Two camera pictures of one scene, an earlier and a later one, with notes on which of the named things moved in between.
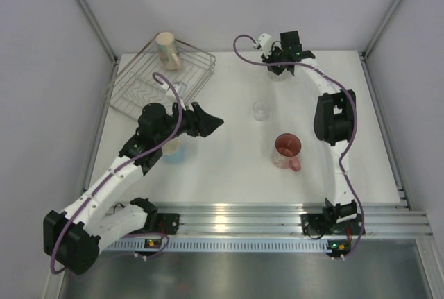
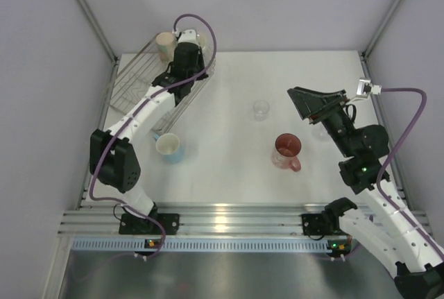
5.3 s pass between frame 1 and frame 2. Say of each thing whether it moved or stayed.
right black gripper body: moved
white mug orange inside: moved
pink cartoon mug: stayed
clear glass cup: stayed
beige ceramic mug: stayed
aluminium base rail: stayed
